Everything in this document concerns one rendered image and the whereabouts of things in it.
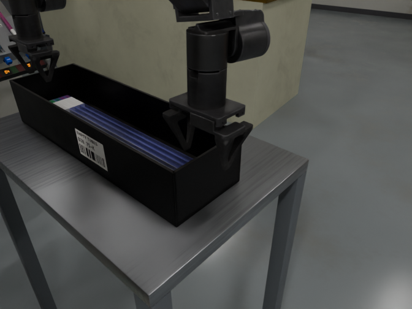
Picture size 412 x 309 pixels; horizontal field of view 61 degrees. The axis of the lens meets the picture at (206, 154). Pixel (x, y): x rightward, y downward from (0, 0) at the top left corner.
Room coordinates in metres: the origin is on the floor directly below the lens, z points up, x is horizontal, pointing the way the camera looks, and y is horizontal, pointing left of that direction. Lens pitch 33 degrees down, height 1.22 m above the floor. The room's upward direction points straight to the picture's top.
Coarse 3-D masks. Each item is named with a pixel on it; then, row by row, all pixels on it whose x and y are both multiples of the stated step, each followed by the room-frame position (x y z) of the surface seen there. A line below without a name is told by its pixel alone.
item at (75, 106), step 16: (64, 96) 0.86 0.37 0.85; (80, 112) 0.76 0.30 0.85; (96, 112) 0.76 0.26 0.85; (112, 128) 0.68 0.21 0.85; (128, 128) 0.68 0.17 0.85; (128, 144) 0.61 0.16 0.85; (144, 144) 0.61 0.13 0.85; (160, 144) 0.61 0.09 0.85; (160, 160) 0.56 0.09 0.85; (176, 160) 0.56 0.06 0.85
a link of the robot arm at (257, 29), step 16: (208, 0) 0.46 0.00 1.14; (224, 0) 0.47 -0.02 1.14; (176, 16) 0.51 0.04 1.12; (192, 16) 0.48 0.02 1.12; (208, 16) 0.46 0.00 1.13; (224, 16) 0.46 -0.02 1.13; (240, 16) 0.51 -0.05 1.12; (256, 16) 0.53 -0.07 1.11; (240, 32) 0.49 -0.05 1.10; (256, 32) 0.51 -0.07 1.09; (240, 48) 0.49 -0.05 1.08; (256, 48) 0.51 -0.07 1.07
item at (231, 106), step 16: (192, 80) 0.46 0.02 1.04; (208, 80) 0.45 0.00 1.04; (224, 80) 0.47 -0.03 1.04; (176, 96) 0.50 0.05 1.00; (192, 96) 0.46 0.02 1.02; (208, 96) 0.45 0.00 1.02; (224, 96) 0.47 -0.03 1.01; (192, 112) 0.46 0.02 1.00; (208, 112) 0.44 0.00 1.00; (224, 112) 0.45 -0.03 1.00; (240, 112) 0.46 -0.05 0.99
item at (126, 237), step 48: (0, 144) 0.69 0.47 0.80; (48, 144) 0.69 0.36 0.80; (0, 192) 0.74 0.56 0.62; (48, 192) 0.52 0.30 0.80; (96, 192) 0.52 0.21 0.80; (240, 192) 0.52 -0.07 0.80; (288, 192) 0.61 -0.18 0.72; (96, 240) 0.39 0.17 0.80; (144, 240) 0.39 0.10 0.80; (192, 240) 0.39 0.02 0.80; (288, 240) 0.60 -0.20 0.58; (48, 288) 0.76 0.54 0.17; (144, 288) 0.31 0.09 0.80
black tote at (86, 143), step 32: (32, 96) 0.72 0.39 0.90; (96, 96) 0.86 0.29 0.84; (128, 96) 0.76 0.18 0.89; (32, 128) 0.76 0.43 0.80; (64, 128) 0.64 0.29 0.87; (96, 128) 0.56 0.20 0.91; (160, 128) 0.69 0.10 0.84; (96, 160) 0.57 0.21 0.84; (128, 160) 0.50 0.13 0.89; (192, 160) 0.46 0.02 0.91; (128, 192) 0.51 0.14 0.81; (160, 192) 0.44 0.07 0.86; (192, 192) 0.45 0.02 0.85
